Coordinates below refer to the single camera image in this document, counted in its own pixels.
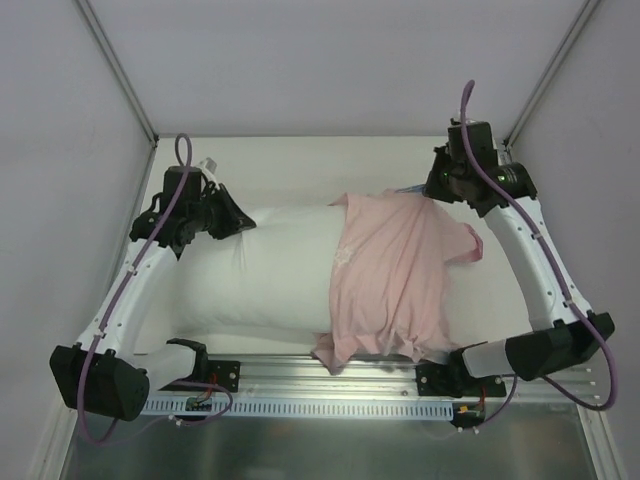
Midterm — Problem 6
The white pillow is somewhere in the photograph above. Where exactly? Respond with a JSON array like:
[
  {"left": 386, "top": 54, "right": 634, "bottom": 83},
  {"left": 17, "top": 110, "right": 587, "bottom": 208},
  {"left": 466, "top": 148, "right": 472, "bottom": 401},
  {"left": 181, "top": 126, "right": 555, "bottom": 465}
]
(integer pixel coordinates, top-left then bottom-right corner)
[{"left": 136, "top": 205, "right": 346, "bottom": 353}]

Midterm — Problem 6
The purple Elsa print pillowcase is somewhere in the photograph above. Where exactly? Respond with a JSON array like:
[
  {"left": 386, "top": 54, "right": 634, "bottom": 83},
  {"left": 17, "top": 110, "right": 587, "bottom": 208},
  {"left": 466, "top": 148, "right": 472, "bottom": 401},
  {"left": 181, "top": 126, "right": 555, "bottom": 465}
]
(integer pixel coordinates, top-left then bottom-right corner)
[{"left": 313, "top": 191, "right": 483, "bottom": 375}]

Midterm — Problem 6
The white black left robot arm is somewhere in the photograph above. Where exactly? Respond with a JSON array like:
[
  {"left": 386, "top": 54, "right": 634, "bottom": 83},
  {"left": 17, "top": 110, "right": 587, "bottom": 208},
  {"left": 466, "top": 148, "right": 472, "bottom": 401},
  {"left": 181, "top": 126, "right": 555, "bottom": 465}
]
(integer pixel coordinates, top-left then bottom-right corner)
[{"left": 49, "top": 160, "right": 256, "bottom": 421}]

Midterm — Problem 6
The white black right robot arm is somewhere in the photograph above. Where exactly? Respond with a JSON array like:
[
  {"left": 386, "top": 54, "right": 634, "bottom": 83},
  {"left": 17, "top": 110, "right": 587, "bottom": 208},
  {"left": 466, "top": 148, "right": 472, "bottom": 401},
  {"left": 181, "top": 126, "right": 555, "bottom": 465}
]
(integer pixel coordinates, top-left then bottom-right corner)
[{"left": 422, "top": 121, "right": 617, "bottom": 395}]

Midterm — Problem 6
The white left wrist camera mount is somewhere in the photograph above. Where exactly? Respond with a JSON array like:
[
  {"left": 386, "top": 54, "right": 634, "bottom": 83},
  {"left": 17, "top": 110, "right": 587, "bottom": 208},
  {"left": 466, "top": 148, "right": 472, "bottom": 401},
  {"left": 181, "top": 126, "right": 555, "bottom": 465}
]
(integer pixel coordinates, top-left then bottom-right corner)
[{"left": 198, "top": 157, "right": 218, "bottom": 184}]

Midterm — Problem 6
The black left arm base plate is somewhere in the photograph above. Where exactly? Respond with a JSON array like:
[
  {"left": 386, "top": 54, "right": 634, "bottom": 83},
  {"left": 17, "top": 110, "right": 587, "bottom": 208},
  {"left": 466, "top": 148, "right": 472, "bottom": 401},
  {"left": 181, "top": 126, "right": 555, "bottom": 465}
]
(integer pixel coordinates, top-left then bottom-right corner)
[{"left": 161, "top": 359, "right": 241, "bottom": 394}]

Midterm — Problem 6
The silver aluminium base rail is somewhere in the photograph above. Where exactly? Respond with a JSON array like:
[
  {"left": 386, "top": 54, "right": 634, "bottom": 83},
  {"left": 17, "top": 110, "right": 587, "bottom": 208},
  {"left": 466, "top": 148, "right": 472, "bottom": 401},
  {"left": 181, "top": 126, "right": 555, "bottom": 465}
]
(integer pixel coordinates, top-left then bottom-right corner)
[{"left": 210, "top": 354, "right": 604, "bottom": 403}]

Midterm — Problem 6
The right aluminium corner post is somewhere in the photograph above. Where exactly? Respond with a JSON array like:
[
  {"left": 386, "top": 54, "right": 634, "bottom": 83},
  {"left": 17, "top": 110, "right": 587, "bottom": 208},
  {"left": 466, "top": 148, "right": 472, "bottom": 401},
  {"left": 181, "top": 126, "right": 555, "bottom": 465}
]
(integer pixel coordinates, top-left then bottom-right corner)
[{"left": 502, "top": 0, "right": 602, "bottom": 154}]

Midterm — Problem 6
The aluminium corner post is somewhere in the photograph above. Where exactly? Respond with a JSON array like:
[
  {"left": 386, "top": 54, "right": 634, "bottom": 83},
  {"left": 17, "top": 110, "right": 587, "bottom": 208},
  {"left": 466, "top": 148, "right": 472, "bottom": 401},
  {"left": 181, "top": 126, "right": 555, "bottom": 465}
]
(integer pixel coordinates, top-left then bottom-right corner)
[
  {"left": 502, "top": 0, "right": 602, "bottom": 154},
  {"left": 72, "top": 0, "right": 159, "bottom": 147}
]

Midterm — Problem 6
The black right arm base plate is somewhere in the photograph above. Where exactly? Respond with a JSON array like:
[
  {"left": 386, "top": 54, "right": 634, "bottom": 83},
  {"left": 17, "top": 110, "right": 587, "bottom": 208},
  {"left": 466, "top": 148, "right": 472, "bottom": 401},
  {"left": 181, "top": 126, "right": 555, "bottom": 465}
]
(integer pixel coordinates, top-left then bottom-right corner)
[{"left": 414, "top": 362, "right": 507, "bottom": 399}]

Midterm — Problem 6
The white slotted cable duct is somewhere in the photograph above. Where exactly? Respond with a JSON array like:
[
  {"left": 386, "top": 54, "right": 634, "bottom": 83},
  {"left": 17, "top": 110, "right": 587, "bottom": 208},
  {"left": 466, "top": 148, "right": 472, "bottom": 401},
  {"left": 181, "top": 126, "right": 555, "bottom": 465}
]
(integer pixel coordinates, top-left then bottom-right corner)
[{"left": 142, "top": 395, "right": 454, "bottom": 422}]

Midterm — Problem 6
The left aluminium corner post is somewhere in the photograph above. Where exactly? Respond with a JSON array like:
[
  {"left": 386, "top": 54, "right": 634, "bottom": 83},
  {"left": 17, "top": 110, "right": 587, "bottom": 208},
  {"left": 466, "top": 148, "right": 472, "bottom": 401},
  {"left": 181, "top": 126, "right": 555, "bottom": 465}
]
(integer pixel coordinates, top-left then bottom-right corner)
[{"left": 72, "top": 0, "right": 159, "bottom": 147}]

